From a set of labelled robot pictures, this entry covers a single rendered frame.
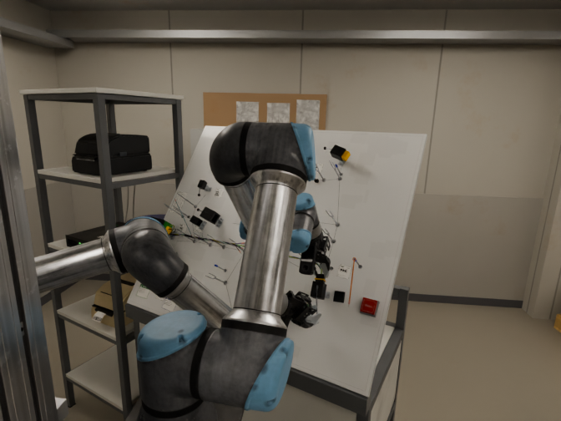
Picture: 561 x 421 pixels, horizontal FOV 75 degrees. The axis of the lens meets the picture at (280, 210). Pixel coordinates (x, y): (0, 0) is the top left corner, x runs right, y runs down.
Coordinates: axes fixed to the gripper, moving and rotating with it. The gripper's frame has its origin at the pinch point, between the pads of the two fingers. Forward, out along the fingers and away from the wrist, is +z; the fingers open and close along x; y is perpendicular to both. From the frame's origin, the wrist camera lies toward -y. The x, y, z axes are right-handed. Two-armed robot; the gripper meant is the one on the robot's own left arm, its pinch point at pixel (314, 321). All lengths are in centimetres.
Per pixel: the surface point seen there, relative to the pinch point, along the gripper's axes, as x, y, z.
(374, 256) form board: 9.3, 29.9, 10.2
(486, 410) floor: -18, -9, 174
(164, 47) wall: 300, 9, -29
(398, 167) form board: 33, 60, 12
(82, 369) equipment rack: 81, -149, -10
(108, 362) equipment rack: 83, -142, 2
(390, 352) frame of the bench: -6.5, 2.5, 44.9
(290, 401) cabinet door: -9.5, -31.6, 13.1
